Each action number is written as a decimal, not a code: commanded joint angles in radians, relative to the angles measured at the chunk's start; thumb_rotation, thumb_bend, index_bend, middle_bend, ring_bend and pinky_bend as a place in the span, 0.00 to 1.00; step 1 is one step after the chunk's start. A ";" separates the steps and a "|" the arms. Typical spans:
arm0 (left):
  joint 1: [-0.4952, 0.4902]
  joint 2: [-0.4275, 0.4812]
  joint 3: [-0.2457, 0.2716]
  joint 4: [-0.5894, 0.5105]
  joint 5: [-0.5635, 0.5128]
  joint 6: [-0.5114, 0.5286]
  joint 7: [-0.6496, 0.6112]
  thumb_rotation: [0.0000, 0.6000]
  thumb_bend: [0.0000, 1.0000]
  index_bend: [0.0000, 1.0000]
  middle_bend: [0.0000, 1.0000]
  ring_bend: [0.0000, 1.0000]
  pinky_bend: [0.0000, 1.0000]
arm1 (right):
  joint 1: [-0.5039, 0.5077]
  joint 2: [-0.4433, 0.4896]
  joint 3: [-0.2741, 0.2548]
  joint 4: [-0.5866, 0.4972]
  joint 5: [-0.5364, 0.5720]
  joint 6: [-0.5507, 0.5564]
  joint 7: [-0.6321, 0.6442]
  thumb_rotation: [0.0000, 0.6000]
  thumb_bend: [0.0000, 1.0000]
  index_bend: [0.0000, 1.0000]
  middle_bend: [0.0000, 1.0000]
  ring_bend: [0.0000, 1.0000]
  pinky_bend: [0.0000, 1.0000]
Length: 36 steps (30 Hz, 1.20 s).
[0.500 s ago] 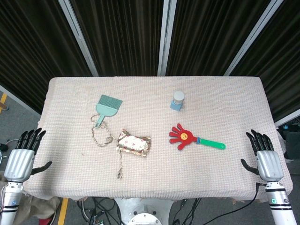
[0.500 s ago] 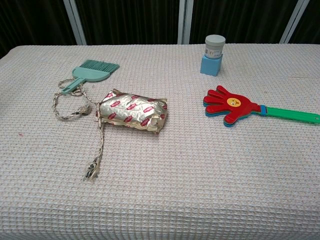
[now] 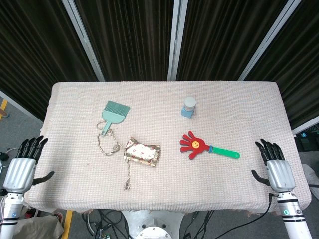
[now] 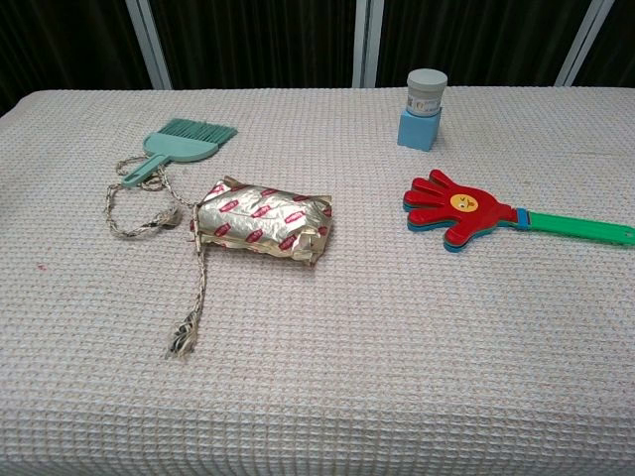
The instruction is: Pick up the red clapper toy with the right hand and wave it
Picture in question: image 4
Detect teal plastic hand brush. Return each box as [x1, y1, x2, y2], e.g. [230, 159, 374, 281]
[120, 117, 238, 189]

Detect black curtain panel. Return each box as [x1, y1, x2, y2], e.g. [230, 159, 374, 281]
[0, 0, 153, 118]
[574, 0, 635, 88]
[148, 0, 359, 91]
[376, 0, 594, 89]

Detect braided beige rope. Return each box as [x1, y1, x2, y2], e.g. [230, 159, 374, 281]
[102, 154, 209, 361]

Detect white jar grey lid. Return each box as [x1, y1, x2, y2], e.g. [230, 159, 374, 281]
[406, 68, 446, 119]

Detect beige waffle table cloth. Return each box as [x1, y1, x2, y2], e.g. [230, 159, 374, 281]
[0, 86, 635, 476]

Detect gold foil packet red labels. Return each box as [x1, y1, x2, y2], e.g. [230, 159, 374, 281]
[190, 175, 333, 268]

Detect grey aluminium partition post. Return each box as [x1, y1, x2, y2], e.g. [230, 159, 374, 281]
[123, 0, 174, 90]
[554, 0, 616, 88]
[351, 0, 384, 89]

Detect light blue block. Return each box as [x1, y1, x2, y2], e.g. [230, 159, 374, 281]
[396, 104, 443, 152]

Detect red hand clapper green handle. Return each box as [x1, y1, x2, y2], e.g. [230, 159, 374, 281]
[401, 169, 635, 255]

